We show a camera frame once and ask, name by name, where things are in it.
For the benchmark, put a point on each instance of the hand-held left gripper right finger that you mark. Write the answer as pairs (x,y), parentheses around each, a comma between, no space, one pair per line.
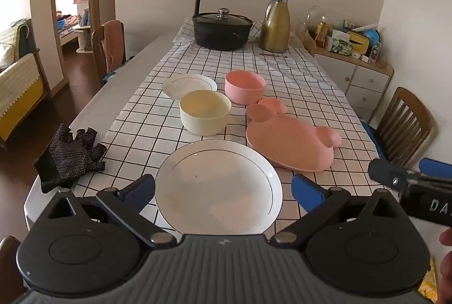
(305,193)

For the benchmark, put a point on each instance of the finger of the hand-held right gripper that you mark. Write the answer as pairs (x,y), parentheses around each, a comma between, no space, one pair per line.
(392,172)
(436,168)

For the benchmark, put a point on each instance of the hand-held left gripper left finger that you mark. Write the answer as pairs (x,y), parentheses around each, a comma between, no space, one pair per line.
(141,189)

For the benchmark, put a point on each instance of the pink bear-shaped plate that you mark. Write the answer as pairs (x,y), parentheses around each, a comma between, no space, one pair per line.
(289,141)

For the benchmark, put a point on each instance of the large white plate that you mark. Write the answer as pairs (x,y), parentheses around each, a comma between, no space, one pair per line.
(212,184)

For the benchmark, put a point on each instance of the pink heart-shaped dish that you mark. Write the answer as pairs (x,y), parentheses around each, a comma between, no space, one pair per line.
(273,105)

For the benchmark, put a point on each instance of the cream bowl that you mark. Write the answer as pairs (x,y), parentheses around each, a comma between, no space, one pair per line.
(204,120)

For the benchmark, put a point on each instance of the small white plate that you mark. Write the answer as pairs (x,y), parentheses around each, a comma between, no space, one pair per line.
(187,85)

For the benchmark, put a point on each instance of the pink bowl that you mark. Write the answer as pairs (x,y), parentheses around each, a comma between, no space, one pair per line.
(243,92)

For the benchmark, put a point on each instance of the person's right hand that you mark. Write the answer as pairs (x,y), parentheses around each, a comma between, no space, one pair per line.
(446,272)

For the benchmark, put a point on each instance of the blue seat cushion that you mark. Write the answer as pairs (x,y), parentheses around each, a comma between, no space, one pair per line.
(370,138)

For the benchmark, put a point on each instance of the wooden slatted chair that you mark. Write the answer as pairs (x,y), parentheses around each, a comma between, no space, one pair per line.
(406,120)

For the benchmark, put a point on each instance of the white checked tablecloth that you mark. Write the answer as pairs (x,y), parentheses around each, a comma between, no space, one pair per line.
(148,120)

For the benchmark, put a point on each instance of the black dotted glove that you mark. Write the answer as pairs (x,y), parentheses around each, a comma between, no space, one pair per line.
(67,155)

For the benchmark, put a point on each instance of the white drawer cabinet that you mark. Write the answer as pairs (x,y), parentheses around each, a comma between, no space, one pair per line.
(335,74)

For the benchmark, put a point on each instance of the yellow box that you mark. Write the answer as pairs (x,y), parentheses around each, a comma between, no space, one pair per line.
(358,41)

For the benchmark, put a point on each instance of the blue round container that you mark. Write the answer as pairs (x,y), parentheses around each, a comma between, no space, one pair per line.
(373,36)

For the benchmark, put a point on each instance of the green printed tissue box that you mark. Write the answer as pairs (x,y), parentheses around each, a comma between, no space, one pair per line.
(339,44)

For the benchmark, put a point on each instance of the thin red stick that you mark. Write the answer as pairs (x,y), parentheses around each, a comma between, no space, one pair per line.
(273,55)

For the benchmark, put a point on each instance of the wooden chair with pink cloth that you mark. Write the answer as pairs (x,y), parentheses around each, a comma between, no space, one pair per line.
(96,43)

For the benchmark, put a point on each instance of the dark wooden chair back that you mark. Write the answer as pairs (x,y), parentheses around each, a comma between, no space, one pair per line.
(9,268)

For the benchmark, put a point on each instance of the sofa with cream yellow cover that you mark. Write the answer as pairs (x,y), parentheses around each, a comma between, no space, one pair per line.
(17,88)

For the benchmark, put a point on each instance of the white round stool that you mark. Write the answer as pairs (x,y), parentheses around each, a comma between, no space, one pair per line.
(83,39)

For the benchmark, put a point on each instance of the gold thermos jug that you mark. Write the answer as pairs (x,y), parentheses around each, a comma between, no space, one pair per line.
(275,28)

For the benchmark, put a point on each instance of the black cooking pot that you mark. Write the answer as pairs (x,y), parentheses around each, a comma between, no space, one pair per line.
(222,37)

